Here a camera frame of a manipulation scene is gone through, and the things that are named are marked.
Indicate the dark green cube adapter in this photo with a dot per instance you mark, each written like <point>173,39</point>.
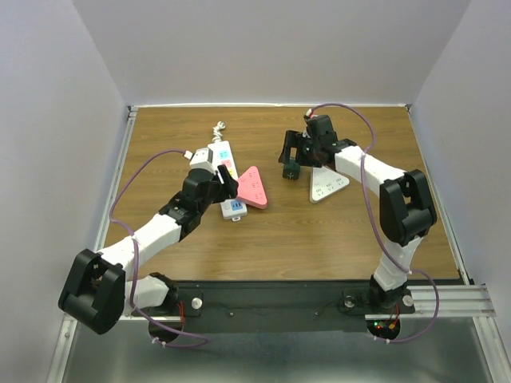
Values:
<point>291,170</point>

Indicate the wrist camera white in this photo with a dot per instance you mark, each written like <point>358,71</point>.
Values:
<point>309,114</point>
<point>202,158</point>

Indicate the back aluminium rail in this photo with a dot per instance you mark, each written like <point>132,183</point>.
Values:
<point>257,105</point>

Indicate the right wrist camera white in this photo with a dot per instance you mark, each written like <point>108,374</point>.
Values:
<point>309,114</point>

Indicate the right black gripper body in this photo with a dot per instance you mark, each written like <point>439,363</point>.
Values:
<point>308,155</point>

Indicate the white colourful power strip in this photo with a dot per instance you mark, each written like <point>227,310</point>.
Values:
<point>232,209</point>

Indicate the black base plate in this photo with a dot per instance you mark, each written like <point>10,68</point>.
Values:
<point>277,306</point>

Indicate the white triangular power socket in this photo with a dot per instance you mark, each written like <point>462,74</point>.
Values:
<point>324,183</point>

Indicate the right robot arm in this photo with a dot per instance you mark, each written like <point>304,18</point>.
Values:
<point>406,206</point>

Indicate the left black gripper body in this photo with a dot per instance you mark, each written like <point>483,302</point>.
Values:
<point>217,192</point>

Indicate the pink triangular power socket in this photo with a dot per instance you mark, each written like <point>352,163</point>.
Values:
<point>251,190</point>

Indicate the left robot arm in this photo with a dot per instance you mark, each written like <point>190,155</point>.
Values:
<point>102,286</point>

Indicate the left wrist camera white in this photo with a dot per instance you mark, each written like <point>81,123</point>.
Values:
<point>202,158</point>

